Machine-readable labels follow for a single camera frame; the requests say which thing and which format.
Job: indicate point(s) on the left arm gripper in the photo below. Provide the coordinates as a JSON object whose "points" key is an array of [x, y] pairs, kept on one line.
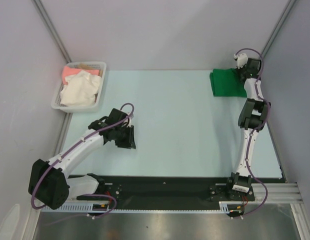
{"points": [[129, 142]]}

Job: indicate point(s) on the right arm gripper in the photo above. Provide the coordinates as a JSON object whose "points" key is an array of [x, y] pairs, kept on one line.
{"points": [[245, 72]]}

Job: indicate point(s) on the green t shirt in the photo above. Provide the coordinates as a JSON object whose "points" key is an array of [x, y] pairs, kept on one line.
{"points": [[226, 83]]}

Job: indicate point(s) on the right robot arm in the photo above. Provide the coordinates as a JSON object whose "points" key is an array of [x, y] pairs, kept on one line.
{"points": [[251, 121]]}

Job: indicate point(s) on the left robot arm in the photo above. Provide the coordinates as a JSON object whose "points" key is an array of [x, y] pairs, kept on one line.
{"points": [[50, 184]]}

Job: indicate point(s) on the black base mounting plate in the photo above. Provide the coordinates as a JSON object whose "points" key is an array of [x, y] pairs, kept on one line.
{"points": [[213, 189]]}

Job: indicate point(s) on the cream t shirt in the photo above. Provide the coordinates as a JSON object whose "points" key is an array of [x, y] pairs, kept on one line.
{"points": [[81, 90]]}

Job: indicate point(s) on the brown t shirt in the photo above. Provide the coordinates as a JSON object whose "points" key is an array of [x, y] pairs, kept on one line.
{"points": [[89, 69]]}

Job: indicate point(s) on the pink t shirt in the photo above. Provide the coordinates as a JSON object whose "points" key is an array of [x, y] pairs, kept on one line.
{"points": [[68, 71]]}

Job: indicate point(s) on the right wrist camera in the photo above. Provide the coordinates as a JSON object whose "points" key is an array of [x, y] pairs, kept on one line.
{"points": [[241, 60]]}

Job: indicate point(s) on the right vertical aluminium post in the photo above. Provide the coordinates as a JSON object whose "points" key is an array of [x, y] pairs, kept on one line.
{"points": [[278, 26]]}

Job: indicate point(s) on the vertical aluminium post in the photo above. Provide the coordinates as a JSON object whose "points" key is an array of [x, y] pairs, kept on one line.
{"points": [[278, 26], [42, 12]]}

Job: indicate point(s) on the slotted grey cable duct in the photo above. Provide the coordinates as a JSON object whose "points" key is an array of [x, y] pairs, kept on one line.
{"points": [[121, 207]]}

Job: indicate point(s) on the left vertical aluminium post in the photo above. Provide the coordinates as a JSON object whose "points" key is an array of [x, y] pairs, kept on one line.
{"points": [[42, 12]]}

